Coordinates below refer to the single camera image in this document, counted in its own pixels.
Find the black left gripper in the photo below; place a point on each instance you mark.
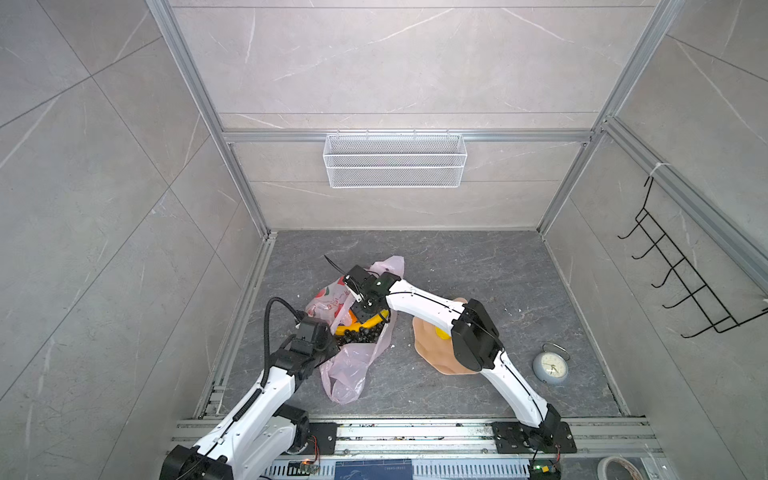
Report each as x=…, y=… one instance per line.
x=329, y=339

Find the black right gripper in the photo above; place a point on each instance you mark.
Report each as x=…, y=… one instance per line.
x=358, y=314

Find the yellow fake banana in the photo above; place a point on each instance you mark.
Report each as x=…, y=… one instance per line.
x=381, y=318

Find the pink plastic bag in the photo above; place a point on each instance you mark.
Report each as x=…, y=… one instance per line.
x=344, y=376

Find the pink scalloped plate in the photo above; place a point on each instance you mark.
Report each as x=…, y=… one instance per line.
x=438, y=353

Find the yellow fake lemon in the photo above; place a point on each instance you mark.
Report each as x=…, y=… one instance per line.
x=442, y=334

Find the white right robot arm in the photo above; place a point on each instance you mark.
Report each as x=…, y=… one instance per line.
x=475, y=341

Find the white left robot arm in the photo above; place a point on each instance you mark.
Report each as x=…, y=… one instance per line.
x=262, y=426

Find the black fake grape bunch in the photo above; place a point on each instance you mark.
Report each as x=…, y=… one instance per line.
x=364, y=336

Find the blue label plate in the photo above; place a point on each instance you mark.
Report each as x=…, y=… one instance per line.
x=379, y=469

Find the grey alarm clock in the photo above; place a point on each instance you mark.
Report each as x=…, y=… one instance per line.
x=550, y=365

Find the white tape roll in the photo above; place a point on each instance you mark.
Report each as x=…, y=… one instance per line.
x=616, y=467

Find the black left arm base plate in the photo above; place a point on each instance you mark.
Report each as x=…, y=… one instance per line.
x=314, y=438

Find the white wire mesh basket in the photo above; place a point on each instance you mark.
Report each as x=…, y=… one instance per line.
x=368, y=161

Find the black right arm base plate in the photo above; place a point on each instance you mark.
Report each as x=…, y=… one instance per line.
x=516, y=438

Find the black wire hook rack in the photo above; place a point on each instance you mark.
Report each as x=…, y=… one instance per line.
x=718, y=318

